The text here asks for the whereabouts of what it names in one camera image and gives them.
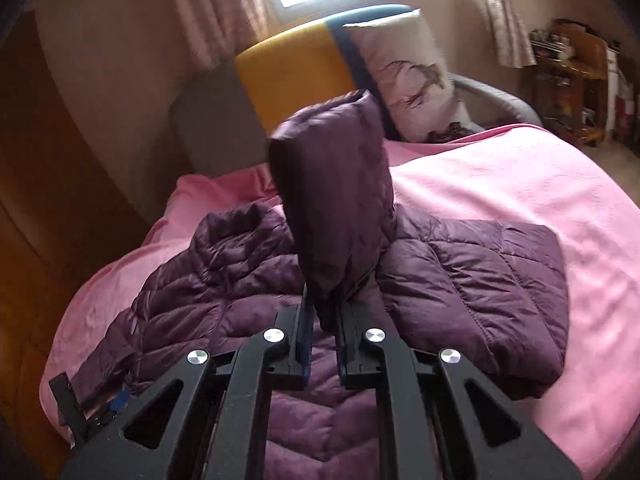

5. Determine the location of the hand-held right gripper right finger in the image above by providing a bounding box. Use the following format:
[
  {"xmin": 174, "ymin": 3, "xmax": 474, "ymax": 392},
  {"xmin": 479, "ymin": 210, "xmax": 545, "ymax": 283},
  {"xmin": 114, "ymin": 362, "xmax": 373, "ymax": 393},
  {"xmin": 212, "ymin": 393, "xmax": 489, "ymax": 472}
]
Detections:
[{"xmin": 336, "ymin": 301, "xmax": 583, "ymax": 480}]

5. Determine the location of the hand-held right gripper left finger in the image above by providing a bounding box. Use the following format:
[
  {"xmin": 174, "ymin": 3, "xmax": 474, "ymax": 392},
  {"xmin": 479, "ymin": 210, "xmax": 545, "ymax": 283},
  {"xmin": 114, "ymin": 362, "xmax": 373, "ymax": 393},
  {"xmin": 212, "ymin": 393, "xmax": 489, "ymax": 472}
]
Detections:
[{"xmin": 60, "ymin": 284, "xmax": 315, "ymax": 480}]

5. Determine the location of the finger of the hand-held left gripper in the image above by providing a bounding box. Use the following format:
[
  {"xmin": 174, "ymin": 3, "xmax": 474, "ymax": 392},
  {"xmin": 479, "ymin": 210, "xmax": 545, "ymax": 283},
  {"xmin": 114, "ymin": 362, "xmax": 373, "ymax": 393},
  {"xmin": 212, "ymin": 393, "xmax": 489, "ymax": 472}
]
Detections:
[
  {"xmin": 87, "ymin": 389, "xmax": 132, "ymax": 432},
  {"xmin": 49, "ymin": 372, "xmax": 90, "ymax": 448}
]

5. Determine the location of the purple quilted down jacket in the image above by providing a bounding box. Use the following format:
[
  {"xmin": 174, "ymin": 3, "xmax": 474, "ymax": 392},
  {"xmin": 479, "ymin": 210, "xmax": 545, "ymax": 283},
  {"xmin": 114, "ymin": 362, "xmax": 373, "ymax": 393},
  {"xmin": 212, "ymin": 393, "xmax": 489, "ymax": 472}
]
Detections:
[{"xmin": 75, "ymin": 89, "xmax": 571, "ymax": 480}]

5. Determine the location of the wooden wardrobe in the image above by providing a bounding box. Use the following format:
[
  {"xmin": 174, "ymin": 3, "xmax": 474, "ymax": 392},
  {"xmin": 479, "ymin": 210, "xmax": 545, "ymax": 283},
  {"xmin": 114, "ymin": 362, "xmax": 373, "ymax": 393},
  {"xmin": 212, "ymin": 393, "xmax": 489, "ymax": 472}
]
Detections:
[{"xmin": 0, "ymin": 10, "xmax": 151, "ymax": 461}]

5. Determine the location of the pink blanket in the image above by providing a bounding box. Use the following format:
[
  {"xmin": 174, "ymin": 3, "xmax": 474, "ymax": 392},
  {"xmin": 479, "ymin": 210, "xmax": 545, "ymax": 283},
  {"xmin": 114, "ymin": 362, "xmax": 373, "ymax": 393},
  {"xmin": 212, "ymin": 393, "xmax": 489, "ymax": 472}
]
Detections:
[{"xmin": 50, "ymin": 122, "xmax": 640, "ymax": 480}]

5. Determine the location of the yellow grey blue headboard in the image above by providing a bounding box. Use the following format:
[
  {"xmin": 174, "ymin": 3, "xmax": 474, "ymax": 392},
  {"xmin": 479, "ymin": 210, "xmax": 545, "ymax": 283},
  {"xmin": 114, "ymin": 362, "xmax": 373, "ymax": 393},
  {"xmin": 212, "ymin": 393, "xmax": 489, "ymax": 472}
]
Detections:
[{"xmin": 169, "ymin": 4, "xmax": 545, "ymax": 178}]

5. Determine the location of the white deer print pillow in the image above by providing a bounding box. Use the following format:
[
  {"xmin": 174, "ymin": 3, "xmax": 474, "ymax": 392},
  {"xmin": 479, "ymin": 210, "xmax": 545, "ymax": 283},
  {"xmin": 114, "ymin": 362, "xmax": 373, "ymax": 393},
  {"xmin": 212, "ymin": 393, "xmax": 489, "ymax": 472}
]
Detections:
[{"xmin": 342, "ymin": 9, "xmax": 483, "ymax": 143}]

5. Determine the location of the pink patterned curtain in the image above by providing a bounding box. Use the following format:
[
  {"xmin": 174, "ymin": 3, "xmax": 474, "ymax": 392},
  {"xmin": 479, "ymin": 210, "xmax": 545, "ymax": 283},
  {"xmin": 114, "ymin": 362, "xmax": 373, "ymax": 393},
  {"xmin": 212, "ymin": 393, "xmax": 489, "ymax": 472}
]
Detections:
[
  {"xmin": 460, "ymin": 0, "xmax": 537, "ymax": 68},
  {"xmin": 165, "ymin": 0, "xmax": 281, "ymax": 68}
]

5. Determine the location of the wooden shelf unit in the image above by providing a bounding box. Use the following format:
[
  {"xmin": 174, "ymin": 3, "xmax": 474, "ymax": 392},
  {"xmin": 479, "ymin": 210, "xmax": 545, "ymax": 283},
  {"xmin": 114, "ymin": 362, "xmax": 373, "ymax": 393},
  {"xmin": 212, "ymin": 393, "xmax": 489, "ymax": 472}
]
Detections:
[{"xmin": 522, "ymin": 19, "xmax": 640, "ymax": 148}]

